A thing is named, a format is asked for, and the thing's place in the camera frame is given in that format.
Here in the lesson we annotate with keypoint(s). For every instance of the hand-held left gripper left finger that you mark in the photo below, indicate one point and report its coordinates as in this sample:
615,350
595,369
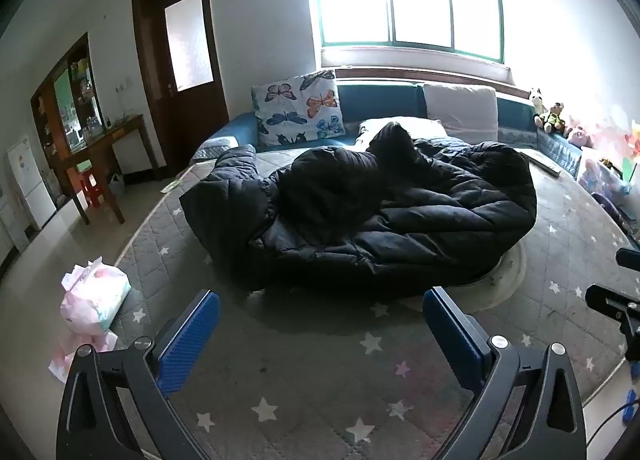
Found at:
190,335

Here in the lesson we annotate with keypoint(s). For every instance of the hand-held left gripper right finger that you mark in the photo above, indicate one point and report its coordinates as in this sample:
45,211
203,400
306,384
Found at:
450,335

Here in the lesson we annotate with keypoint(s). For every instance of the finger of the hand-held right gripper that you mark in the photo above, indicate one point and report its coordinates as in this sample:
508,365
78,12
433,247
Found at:
629,260
612,302

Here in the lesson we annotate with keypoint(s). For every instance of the black down jacket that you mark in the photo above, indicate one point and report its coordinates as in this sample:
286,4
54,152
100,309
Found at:
380,210

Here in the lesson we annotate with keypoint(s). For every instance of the round black white-rimmed mat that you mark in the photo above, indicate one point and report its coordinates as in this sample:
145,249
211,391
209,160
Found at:
495,280

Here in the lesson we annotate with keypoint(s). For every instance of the clear bag of toys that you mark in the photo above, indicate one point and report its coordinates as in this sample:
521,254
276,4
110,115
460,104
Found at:
602,177

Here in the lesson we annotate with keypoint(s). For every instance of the pink diaper pack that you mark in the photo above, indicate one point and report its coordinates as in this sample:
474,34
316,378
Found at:
97,295

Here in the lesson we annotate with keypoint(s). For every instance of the blue plastic block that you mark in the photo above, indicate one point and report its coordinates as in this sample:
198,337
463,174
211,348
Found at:
632,405

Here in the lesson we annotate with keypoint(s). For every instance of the colourful pinwheel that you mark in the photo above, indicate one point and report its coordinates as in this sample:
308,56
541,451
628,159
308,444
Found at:
632,144

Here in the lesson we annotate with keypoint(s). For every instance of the pink plastic pack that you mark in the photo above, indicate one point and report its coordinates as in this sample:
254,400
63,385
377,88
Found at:
67,357

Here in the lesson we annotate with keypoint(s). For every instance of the dark flat book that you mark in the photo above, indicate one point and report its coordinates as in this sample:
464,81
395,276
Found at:
542,164

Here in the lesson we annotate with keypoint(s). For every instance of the pink pig plush toy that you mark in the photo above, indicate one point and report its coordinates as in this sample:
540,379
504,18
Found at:
580,135

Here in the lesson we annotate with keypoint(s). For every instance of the monkey plush toy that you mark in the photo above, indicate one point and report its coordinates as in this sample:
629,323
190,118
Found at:
552,118

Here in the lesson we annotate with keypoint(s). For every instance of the red plastic stool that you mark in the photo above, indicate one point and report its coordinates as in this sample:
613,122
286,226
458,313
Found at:
91,188

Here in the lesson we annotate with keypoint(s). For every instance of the cow plush toy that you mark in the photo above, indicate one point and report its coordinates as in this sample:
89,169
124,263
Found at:
537,100

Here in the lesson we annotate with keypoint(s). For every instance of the wooden desk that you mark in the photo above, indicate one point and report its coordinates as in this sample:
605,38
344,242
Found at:
107,144

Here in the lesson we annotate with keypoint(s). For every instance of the white pillow with butterfly print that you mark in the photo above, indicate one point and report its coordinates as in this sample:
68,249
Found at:
425,125

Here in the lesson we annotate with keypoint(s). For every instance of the white refrigerator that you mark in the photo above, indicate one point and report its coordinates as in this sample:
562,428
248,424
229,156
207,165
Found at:
27,185

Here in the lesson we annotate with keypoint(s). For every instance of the grey plain pillow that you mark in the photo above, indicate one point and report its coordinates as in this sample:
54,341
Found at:
462,109

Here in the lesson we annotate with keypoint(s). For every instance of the blue padded bed surround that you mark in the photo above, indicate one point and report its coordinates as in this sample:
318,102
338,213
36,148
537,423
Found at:
380,99

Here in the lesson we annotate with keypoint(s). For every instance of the butterfly print cushion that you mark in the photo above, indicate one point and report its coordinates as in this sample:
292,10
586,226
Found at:
297,109

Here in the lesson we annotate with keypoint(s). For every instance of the wooden display cabinet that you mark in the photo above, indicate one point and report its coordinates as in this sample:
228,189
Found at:
70,104

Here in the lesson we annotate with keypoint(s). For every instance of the dark wooden door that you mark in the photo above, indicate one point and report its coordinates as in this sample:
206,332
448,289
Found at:
185,69

